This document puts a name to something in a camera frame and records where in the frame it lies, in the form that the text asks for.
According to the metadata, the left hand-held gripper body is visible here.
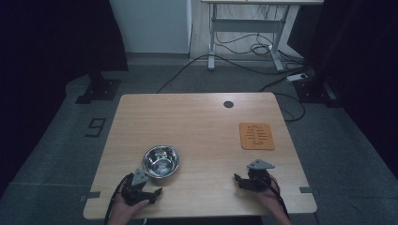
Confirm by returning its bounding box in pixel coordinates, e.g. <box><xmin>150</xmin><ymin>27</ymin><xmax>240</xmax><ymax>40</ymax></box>
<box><xmin>120</xmin><ymin>168</ymin><xmax>150</xmax><ymax>207</ymax></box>

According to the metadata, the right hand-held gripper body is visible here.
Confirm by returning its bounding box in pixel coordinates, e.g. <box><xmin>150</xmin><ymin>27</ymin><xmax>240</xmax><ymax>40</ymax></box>
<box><xmin>245</xmin><ymin>158</ymin><xmax>276</xmax><ymax>192</ymax></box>

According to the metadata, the person's left hand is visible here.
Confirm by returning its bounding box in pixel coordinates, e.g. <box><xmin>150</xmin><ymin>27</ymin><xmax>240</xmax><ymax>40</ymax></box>
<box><xmin>110</xmin><ymin>198</ymin><xmax>151</xmax><ymax>224</ymax></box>

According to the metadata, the person's right hand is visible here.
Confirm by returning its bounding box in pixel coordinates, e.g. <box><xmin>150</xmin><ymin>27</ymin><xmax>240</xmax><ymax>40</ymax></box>
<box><xmin>254</xmin><ymin>174</ymin><xmax>287</xmax><ymax>217</ymax></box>

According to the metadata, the stainless steel bowl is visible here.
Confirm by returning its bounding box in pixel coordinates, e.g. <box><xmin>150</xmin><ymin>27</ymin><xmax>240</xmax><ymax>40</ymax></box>
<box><xmin>142</xmin><ymin>144</ymin><xmax>181</xmax><ymax>180</ymax></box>

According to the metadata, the orange rectangular mat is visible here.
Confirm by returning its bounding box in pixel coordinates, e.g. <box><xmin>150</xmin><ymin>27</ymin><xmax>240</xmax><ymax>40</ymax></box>
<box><xmin>238</xmin><ymin>122</ymin><xmax>276</xmax><ymax>152</ymax></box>

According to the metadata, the grey table edge tab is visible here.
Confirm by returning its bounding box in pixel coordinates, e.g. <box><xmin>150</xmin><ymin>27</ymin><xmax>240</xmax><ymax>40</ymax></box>
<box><xmin>79</xmin><ymin>190</ymin><xmax>102</xmax><ymax>203</ymax></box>

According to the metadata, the black stand base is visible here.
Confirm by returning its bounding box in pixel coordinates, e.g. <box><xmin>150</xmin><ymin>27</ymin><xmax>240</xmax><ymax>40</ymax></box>
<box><xmin>293</xmin><ymin>77</ymin><xmax>342</xmax><ymax>109</ymax></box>
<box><xmin>74</xmin><ymin>70</ymin><xmax>122</xmax><ymax>105</ymax></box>

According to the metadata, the white power strip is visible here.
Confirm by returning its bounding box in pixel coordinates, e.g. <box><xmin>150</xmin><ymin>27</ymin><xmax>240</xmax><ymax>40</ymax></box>
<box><xmin>285</xmin><ymin>72</ymin><xmax>310</xmax><ymax>83</ymax></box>

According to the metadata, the dark curtain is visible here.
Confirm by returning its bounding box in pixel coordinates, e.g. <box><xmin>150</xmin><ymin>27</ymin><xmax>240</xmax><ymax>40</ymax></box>
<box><xmin>304</xmin><ymin>0</ymin><xmax>398</xmax><ymax>181</ymax></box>

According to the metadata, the white cabinet panel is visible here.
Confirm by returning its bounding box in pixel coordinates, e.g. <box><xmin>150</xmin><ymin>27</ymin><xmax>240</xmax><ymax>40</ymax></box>
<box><xmin>109</xmin><ymin>0</ymin><xmax>192</xmax><ymax>54</ymax></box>

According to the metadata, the looped black floor cable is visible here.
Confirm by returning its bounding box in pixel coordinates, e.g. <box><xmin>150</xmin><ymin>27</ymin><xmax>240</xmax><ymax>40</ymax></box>
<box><xmin>256</xmin><ymin>74</ymin><xmax>306</xmax><ymax>123</ymax></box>

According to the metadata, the long black floor cable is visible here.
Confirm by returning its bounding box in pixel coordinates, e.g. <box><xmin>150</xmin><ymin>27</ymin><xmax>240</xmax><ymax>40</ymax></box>
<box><xmin>156</xmin><ymin>53</ymin><xmax>309</xmax><ymax>95</ymax></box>

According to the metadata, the tangle of cables under desk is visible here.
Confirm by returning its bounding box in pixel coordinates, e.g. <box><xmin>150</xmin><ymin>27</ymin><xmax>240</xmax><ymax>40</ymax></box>
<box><xmin>214</xmin><ymin>4</ymin><xmax>305</xmax><ymax>71</ymax></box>

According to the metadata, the white metal frame desk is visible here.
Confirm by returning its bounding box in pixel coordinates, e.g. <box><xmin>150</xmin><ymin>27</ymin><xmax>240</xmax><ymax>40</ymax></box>
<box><xmin>200</xmin><ymin>0</ymin><xmax>325</xmax><ymax>72</ymax></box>

